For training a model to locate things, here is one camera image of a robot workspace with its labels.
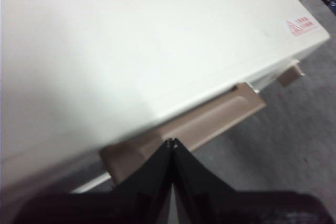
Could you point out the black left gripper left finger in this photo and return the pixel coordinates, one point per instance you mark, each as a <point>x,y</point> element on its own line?
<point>126,208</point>

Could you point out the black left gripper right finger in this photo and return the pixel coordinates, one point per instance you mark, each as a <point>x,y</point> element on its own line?
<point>225,208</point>

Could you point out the white Toshiba toaster oven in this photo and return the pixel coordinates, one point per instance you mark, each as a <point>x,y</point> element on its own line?
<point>131,51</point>

